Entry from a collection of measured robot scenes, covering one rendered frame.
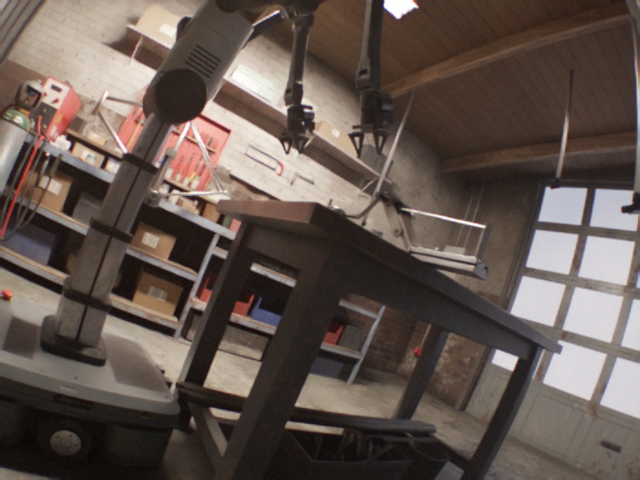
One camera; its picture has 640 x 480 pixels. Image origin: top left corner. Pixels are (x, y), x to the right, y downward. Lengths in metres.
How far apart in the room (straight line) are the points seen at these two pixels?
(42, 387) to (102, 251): 0.40
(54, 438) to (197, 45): 1.13
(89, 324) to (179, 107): 0.66
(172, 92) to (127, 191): 0.30
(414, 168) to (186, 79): 3.59
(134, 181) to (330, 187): 2.77
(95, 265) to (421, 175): 3.90
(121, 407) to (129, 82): 2.70
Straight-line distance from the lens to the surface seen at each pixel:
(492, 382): 4.10
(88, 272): 1.07
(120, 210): 1.06
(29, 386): 0.98
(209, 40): 1.10
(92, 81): 3.29
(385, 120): 1.29
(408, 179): 4.29
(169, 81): 1.04
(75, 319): 1.10
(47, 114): 2.69
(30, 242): 2.49
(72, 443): 1.08
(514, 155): 4.14
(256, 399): 0.85
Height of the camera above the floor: 0.75
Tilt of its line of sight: 6 degrees up
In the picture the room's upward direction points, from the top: 23 degrees clockwise
